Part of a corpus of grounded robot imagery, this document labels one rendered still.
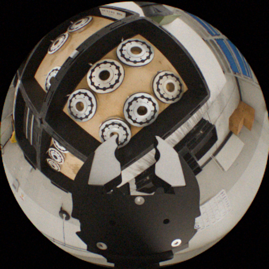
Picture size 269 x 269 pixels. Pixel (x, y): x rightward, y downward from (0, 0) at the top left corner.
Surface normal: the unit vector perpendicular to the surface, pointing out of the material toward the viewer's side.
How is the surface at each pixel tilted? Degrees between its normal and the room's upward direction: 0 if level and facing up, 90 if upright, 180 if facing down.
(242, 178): 90
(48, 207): 90
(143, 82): 0
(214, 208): 90
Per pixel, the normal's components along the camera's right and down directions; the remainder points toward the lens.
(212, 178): -0.74, -0.53
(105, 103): 0.11, 0.51
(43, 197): 0.66, -0.68
